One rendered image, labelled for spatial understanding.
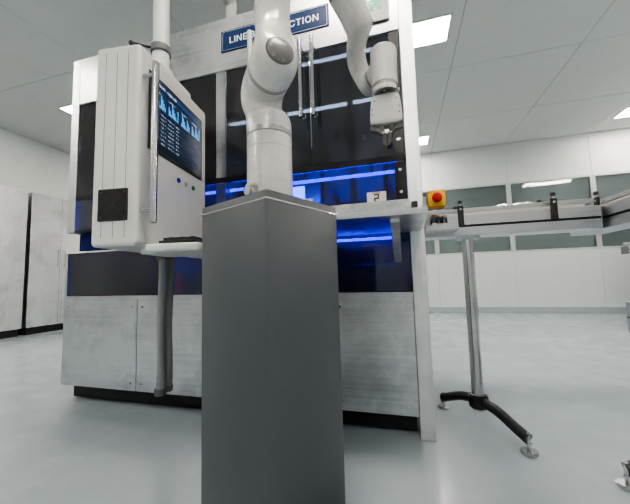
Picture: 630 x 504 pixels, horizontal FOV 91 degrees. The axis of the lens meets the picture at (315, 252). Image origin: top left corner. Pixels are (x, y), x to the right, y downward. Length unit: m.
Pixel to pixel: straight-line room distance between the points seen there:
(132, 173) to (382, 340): 1.17
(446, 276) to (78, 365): 5.29
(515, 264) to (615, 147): 2.41
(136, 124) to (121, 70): 0.22
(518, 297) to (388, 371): 4.99
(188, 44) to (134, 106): 0.91
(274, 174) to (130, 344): 1.48
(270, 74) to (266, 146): 0.18
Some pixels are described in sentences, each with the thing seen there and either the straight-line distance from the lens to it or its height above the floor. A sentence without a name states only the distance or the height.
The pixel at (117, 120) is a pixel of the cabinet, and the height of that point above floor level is 1.26.
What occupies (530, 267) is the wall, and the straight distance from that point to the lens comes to 6.33.
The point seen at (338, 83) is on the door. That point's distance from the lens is 1.69.
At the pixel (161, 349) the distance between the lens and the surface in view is 1.56.
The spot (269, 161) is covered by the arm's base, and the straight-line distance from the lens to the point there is 0.80.
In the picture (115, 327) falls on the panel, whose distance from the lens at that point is 2.10.
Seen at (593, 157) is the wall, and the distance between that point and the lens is 6.99.
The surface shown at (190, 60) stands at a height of 1.91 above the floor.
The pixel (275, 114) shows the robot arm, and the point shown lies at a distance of 0.86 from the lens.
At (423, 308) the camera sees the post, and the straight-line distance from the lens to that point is 1.39.
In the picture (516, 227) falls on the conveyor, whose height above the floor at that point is 0.86.
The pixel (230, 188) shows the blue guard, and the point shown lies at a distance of 1.68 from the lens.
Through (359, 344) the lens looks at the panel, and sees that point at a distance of 1.43.
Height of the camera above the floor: 0.67
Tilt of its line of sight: 5 degrees up
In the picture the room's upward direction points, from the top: 2 degrees counter-clockwise
